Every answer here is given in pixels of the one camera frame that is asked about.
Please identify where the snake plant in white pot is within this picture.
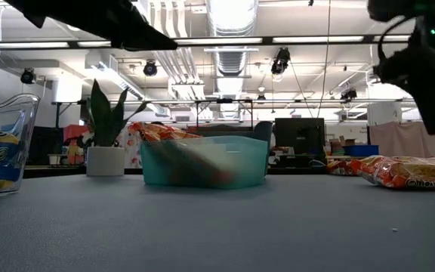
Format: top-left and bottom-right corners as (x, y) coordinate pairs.
(85, 78), (151, 178)

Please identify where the black aluminium table frame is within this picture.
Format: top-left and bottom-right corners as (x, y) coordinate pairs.
(23, 165), (328, 179)

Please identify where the silver ceiling air duct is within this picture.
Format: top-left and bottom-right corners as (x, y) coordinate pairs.
(205, 0), (259, 79)

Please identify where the large grey-blue plastic bin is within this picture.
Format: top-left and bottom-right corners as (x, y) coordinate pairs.
(187, 120), (276, 177)

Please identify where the orange chicken ramen pack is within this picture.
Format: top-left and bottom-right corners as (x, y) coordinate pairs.
(128, 121), (204, 143)
(147, 141), (239, 189)
(351, 154), (435, 190)

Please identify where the floral patterned cloth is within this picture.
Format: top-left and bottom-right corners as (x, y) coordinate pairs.
(113, 124), (143, 169)

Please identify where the ceiling light bar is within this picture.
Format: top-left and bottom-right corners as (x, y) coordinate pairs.
(0, 34), (411, 50)

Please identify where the grey-blue table mat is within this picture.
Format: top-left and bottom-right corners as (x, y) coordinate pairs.
(0, 174), (435, 272)

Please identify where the red beef ramen pack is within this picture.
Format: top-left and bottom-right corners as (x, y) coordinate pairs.
(325, 159), (359, 176)

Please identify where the small teal plastic bin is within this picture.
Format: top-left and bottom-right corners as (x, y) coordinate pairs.
(139, 134), (270, 190)

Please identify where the blue plastic crate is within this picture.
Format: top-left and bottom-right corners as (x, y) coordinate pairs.
(344, 144), (380, 158)

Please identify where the beige hanging cloth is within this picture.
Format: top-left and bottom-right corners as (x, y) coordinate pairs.
(368, 120), (435, 159)

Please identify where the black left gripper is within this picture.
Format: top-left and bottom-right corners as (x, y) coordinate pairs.
(4, 0), (179, 52)

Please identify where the clear plastic bin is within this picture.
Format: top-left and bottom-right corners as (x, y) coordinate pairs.
(0, 93), (42, 197)

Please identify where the black computer monitor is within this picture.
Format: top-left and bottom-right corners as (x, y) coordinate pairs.
(274, 117), (326, 156)

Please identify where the red box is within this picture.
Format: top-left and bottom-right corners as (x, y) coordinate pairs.
(63, 124), (92, 144)

